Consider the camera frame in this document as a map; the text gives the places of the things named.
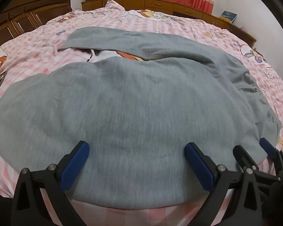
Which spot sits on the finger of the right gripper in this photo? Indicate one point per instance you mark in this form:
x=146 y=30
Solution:
x=243 y=158
x=273 y=154

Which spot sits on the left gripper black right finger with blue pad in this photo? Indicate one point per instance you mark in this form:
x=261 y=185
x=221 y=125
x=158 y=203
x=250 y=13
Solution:
x=214 y=179

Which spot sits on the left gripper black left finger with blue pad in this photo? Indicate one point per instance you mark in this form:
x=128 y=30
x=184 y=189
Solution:
x=28 y=206

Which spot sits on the grey sweatpants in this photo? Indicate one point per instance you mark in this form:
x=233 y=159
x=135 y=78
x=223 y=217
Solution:
x=137 y=116

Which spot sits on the blue book on cabinet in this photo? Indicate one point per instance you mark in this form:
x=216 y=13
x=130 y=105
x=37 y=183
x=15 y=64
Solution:
x=228 y=16

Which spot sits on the long wooden low cabinet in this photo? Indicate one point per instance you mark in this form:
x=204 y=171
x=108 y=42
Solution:
x=178 y=10

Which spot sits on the dark wooden headboard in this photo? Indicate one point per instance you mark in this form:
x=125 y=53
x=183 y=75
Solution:
x=22 y=16

